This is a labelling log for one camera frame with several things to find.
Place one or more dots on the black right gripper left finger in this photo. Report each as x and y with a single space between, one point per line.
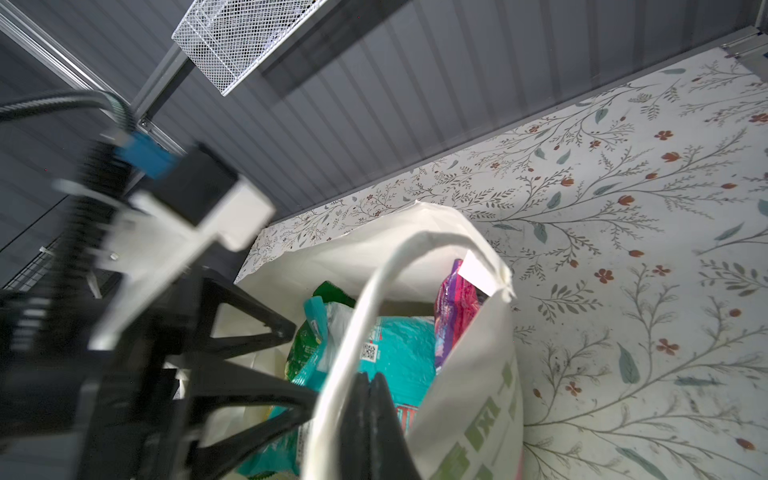
355 432

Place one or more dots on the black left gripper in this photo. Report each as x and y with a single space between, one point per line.
147 409

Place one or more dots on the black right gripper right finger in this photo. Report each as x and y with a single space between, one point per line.
389 457

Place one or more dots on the white illustrated paper bag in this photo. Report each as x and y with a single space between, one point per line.
470 424

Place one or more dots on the teal candy bag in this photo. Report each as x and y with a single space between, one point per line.
400 348

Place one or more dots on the lime Fox's candy bag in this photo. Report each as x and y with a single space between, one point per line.
307 339

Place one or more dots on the purple Fox's candy bag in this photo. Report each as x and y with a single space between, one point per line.
457 303

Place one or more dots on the white wire mesh basket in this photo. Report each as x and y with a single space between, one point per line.
228 40

